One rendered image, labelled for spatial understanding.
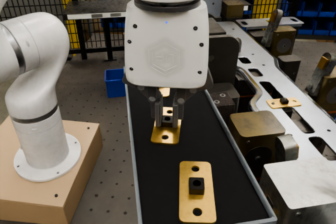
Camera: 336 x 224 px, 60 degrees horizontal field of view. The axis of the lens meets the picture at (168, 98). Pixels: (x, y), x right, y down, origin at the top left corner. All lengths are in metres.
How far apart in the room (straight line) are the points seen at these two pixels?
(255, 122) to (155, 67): 0.30
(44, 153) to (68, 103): 0.53
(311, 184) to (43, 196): 0.66
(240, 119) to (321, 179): 0.19
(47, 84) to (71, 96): 0.66
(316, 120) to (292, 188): 0.36
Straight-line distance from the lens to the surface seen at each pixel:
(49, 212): 0.88
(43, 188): 0.89
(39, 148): 0.86
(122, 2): 1.56
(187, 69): 0.35
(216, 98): 0.61
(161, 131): 0.41
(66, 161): 0.92
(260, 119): 0.60
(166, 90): 0.50
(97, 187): 0.97
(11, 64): 0.69
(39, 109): 0.78
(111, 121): 1.21
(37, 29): 0.72
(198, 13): 0.32
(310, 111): 0.81
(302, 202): 0.43
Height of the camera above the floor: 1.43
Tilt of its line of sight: 33 degrees down
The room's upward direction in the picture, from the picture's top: straight up
